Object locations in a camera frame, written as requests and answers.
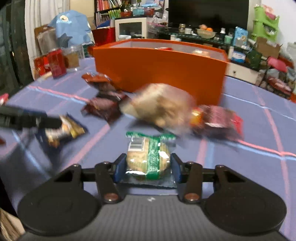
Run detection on green cookie packet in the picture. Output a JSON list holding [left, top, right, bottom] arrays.
[[121, 132, 176, 189]]

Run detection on dark blue gold snack packet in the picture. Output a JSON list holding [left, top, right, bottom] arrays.
[[35, 113, 88, 149]]

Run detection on dark red dates bag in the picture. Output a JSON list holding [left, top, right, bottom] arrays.
[[190, 105, 243, 141]]

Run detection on dark brown snack packet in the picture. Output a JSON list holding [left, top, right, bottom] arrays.
[[81, 91, 130, 123]]

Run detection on clear bread bag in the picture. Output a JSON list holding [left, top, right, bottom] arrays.
[[119, 83, 195, 135]]

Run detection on red gift box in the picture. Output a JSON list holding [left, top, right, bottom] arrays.
[[47, 48, 67, 78]]

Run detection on clear plastic jar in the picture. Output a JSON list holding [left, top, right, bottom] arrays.
[[62, 45, 85, 72]]

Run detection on brown chocolate packet upper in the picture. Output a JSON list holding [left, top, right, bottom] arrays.
[[81, 72, 116, 91]]

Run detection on blue shark plush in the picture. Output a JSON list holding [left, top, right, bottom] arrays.
[[48, 10, 95, 48]]

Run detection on orange storage box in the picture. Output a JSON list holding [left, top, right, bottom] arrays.
[[93, 39, 228, 105]]

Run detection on white tv stand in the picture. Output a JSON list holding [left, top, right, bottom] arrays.
[[225, 62, 258, 84]]

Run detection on bookshelf with books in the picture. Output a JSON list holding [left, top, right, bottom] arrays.
[[94, 0, 131, 27]]

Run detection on fruit bowl with oranges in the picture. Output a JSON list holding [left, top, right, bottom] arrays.
[[196, 24, 216, 39]]

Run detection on red folding chair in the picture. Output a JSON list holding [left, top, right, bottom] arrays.
[[267, 56, 295, 75]]

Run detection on white cabinet with glass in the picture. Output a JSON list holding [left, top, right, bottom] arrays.
[[114, 17, 148, 42]]

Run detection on cardboard box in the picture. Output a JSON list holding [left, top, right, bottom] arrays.
[[255, 37, 281, 59]]

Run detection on blue white tissue pack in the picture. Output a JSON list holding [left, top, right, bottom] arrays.
[[232, 27, 248, 47]]

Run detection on black television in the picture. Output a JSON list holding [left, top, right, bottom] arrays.
[[168, 0, 249, 32]]

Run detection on green hanging organizer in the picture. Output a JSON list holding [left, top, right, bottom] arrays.
[[251, 5, 280, 42]]

